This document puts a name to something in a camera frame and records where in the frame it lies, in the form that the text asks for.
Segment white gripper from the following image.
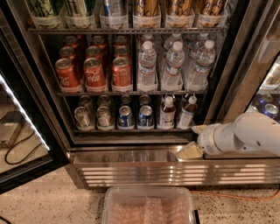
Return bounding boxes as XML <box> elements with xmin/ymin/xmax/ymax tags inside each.
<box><xmin>175</xmin><ymin>123</ymin><xmax>242</xmax><ymax>160</ymax></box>

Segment dark drink bottle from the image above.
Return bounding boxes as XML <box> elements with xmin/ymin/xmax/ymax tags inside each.
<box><xmin>177</xmin><ymin>95</ymin><xmax>197</xmax><ymax>130</ymax></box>
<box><xmin>158</xmin><ymin>96</ymin><xmax>176</xmax><ymax>130</ymax></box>

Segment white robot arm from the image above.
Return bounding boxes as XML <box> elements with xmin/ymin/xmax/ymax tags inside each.
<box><xmin>175</xmin><ymin>112</ymin><xmax>280</xmax><ymax>161</ymax></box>

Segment water bottle front right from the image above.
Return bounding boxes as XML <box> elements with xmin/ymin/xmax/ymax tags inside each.
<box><xmin>185</xmin><ymin>40</ymin><xmax>216</xmax><ymax>92</ymax></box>

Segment water bottle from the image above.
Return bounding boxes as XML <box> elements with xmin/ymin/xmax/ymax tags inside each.
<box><xmin>162</xmin><ymin>41</ymin><xmax>185</xmax><ymax>90</ymax></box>
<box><xmin>138</xmin><ymin>40</ymin><xmax>157</xmax><ymax>86</ymax></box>
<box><xmin>185</xmin><ymin>40</ymin><xmax>216</xmax><ymax>92</ymax></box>

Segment water bottle front middle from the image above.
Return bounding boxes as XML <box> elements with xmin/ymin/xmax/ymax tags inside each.
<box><xmin>162</xmin><ymin>41</ymin><xmax>185</xmax><ymax>90</ymax></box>

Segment water bottle front left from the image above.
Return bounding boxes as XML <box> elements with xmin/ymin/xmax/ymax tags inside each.
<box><xmin>138</xmin><ymin>40</ymin><xmax>157</xmax><ymax>86</ymax></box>

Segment stainless fridge cabinet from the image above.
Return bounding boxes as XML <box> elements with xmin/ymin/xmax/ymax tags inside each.
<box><xmin>1</xmin><ymin>0</ymin><xmax>280</xmax><ymax>188</ymax></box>

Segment open fridge glass door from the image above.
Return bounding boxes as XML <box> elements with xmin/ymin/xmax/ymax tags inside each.
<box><xmin>0</xmin><ymin>6</ymin><xmax>67</xmax><ymax>193</ymax></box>

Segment blue pepsi can front right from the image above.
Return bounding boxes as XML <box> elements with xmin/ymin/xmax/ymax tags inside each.
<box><xmin>138</xmin><ymin>105</ymin><xmax>154</xmax><ymax>129</ymax></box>

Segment blue pepsi can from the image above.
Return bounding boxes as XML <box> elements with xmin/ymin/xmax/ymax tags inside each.
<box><xmin>118</xmin><ymin>106</ymin><xmax>134</xmax><ymax>128</ymax></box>
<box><xmin>138</xmin><ymin>105</ymin><xmax>154</xmax><ymax>129</ymax></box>

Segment blue pepsi can front left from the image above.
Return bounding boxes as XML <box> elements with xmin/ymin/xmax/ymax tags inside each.
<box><xmin>118</xmin><ymin>106</ymin><xmax>134</xmax><ymax>128</ymax></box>

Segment pink bubble wrap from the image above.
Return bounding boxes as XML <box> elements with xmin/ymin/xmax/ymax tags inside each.
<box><xmin>108</xmin><ymin>198</ymin><xmax>189</xmax><ymax>224</ymax></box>

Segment silver can front right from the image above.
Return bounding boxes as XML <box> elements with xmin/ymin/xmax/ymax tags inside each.
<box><xmin>96</xmin><ymin>106</ymin><xmax>113</xmax><ymax>130</ymax></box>

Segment clear plastic bin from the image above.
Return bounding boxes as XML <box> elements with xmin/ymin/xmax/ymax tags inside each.
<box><xmin>101</xmin><ymin>186</ymin><xmax>200</xmax><ymax>224</ymax></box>

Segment red coke can front right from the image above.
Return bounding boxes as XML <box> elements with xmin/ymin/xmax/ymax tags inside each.
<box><xmin>112</xmin><ymin>57</ymin><xmax>132</xmax><ymax>92</ymax></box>

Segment red coke can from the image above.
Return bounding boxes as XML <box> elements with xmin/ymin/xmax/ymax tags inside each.
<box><xmin>83</xmin><ymin>58</ymin><xmax>106</xmax><ymax>93</ymax></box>
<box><xmin>114</xmin><ymin>45</ymin><xmax>130</xmax><ymax>60</ymax></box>
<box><xmin>112</xmin><ymin>57</ymin><xmax>132</xmax><ymax>92</ymax></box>
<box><xmin>86</xmin><ymin>45</ymin><xmax>102</xmax><ymax>60</ymax></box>
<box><xmin>55</xmin><ymin>58</ymin><xmax>81</xmax><ymax>88</ymax></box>
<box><xmin>59</xmin><ymin>46</ymin><xmax>76</xmax><ymax>61</ymax></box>

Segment silver can front left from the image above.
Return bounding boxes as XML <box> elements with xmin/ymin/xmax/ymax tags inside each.
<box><xmin>74</xmin><ymin>107</ymin><xmax>93</xmax><ymax>130</ymax></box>

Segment red coke can front middle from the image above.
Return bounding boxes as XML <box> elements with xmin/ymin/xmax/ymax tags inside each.
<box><xmin>83</xmin><ymin>58</ymin><xmax>106</xmax><ymax>93</ymax></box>

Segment gold tall can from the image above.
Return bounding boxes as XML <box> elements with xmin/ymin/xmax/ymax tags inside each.
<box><xmin>134</xmin><ymin>0</ymin><xmax>159</xmax><ymax>18</ymax></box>
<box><xmin>166</xmin><ymin>0</ymin><xmax>193</xmax><ymax>17</ymax></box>
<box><xmin>198</xmin><ymin>0</ymin><xmax>227</xmax><ymax>16</ymax></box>

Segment red coke can front left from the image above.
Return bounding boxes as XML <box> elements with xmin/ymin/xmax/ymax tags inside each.
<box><xmin>55</xmin><ymin>58</ymin><xmax>81</xmax><ymax>88</ymax></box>

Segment silver blue tall can top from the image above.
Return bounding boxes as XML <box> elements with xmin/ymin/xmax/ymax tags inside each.
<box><xmin>103</xmin><ymin>0</ymin><xmax>126</xmax><ymax>17</ymax></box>

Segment green tall can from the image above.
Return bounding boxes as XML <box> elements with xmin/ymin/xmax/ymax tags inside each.
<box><xmin>63</xmin><ymin>0</ymin><xmax>95</xmax><ymax>18</ymax></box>
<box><xmin>26</xmin><ymin>0</ymin><xmax>63</xmax><ymax>18</ymax></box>

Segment green tall can top left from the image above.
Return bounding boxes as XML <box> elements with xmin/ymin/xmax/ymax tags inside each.
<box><xmin>26</xmin><ymin>0</ymin><xmax>63</xmax><ymax>18</ymax></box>

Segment orange cable on floor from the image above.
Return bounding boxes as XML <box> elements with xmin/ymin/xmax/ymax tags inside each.
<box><xmin>191</xmin><ymin>187</ymin><xmax>280</xmax><ymax>201</ymax></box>

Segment black cable on floor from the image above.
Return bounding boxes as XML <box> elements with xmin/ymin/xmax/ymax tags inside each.
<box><xmin>3</xmin><ymin>130</ymin><xmax>44</xmax><ymax>166</ymax></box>

